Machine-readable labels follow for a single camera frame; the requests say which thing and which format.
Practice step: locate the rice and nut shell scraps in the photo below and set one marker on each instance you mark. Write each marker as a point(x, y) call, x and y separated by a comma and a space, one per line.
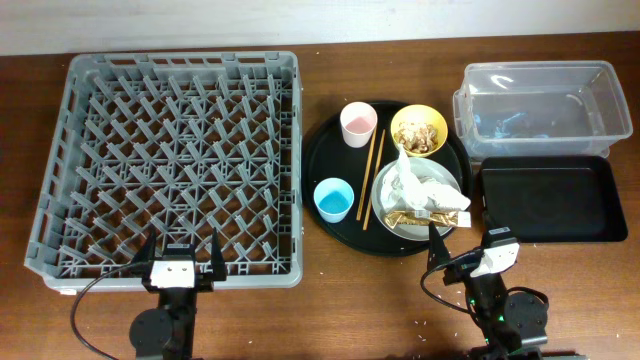
point(417, 137)

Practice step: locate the left wooden chopstick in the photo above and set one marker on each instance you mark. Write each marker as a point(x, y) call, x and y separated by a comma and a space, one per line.
point(366, 175)

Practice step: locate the pink plastic cup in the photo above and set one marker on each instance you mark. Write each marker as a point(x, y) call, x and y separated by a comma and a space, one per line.
point(358, 120)

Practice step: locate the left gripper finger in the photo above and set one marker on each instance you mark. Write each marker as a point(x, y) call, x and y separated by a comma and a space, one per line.
point(218, 266)
point(147, 252)

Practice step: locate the white paper napkin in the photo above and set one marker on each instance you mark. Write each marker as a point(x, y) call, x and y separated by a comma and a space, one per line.
point(403, 190)

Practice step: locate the wooden chopstick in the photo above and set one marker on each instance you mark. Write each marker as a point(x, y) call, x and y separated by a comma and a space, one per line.
point(376, 171)
point(366, 175)

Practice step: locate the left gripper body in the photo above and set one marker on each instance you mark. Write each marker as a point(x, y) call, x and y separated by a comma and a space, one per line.
point(203, 282)

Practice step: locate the grey plastic dishwasher rack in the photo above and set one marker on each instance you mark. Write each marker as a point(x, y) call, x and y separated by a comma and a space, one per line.
point(200, 149)

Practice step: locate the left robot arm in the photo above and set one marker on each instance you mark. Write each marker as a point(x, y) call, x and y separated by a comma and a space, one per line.
point(167, 330)

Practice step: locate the round black serving tray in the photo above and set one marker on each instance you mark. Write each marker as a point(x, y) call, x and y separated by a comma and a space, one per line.
point(326, 155)

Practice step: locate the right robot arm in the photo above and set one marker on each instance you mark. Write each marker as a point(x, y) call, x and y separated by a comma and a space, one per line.
point(512, 320)

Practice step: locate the black rectangular waste tray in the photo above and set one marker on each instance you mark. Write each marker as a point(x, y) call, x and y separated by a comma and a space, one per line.
point(553, 199)

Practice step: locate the light blue plastic cup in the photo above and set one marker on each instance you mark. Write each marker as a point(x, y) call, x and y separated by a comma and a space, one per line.
point(333, 198)

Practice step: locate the yellow plastic bowl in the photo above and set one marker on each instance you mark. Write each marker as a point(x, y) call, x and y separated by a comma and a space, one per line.
point(423, 114)

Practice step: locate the clear plastic waste bin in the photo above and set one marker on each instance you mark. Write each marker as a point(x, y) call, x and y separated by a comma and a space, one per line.
point(540, 108)

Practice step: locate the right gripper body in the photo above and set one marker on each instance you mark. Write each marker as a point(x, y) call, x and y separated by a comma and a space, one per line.
point(461, 267)

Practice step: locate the right wooden chopstick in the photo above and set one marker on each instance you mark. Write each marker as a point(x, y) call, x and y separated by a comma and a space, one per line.
point(376, 171)

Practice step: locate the white round plate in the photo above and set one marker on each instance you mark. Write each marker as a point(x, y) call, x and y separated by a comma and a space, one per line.
point(422, 168)

